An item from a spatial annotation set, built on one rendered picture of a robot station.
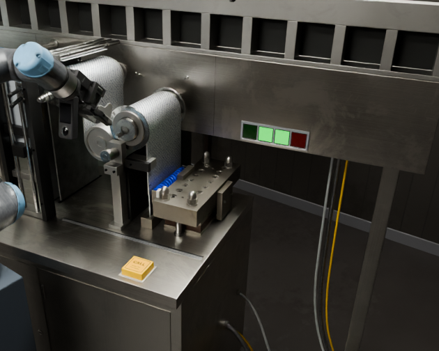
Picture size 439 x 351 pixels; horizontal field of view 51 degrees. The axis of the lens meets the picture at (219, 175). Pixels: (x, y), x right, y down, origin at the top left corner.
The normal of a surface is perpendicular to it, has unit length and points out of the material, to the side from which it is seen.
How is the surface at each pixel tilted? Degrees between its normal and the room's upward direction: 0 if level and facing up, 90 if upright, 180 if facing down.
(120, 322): 90
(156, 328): 90
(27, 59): 50
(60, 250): 0
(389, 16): 90
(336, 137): 90
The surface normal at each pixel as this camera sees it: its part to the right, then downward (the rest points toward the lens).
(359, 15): -0.39, 0.39
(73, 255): 0.04, -0.90
